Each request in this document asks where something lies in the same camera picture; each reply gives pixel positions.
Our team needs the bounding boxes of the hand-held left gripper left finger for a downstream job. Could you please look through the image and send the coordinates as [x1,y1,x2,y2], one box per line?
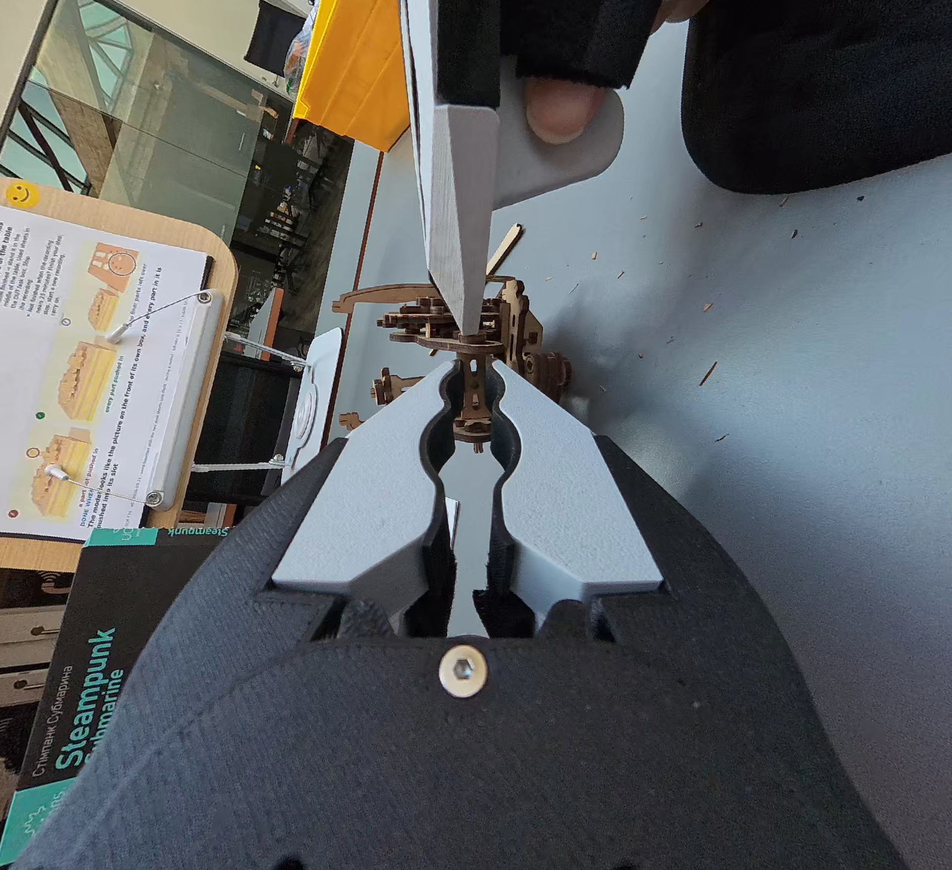
[271,360,458,639]

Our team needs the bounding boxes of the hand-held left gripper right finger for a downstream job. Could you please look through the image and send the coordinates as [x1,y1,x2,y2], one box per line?
[475,360,664,639]

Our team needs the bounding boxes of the wooden mechanical model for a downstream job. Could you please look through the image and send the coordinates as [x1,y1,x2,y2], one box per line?
[372,273,574,456]

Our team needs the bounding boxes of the person's right forearm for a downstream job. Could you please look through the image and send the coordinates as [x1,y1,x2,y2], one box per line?
[680,0,952,195]

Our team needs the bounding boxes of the grey desk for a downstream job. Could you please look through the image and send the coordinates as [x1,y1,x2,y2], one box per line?
[316,18,952,870]

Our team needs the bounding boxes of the person's right hand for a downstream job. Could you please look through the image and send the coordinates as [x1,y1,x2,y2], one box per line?
[524,0,745,145]

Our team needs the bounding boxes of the slim wooden part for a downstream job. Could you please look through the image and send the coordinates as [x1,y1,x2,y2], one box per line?
[485,223,525,277]

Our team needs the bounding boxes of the yellow plastic bin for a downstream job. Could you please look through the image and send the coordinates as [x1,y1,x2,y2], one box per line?
[292,0,412,155]

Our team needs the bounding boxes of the white plastic plate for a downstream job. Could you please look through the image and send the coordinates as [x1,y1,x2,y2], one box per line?
[286,327,345,471]

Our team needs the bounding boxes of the black chair back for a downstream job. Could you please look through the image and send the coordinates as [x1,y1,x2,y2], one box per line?
[244,0,307,78]

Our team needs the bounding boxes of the dark cabinet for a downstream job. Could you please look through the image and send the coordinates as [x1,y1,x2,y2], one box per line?
[182,353,302,506]

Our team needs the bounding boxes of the curved wooden part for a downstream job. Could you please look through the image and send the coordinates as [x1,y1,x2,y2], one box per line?
[331,282,440,320]

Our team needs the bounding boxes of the scattered wood splinters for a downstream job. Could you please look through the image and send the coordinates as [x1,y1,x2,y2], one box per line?
[543,193,867,443]

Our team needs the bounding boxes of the white clip bar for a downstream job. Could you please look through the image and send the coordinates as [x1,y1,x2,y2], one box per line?
[145,288,224,510]

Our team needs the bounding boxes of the black and teal kit box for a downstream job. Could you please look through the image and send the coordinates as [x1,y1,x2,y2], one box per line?
[0,524,239,870]

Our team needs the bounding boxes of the glass partition panel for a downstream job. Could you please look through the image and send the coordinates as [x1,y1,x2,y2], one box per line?
[0,0,298,239]

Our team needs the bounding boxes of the wooden instruction board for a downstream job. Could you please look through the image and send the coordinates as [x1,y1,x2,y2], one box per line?
[0,177,240,573]

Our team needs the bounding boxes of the printed instruction sheet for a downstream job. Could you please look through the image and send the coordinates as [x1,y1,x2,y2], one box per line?
[0,204,214,545]

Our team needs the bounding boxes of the thin steel tether wire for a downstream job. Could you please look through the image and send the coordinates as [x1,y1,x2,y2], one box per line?
[43,463,165,506]
[223,333,307,370]
[108,293,213,344]

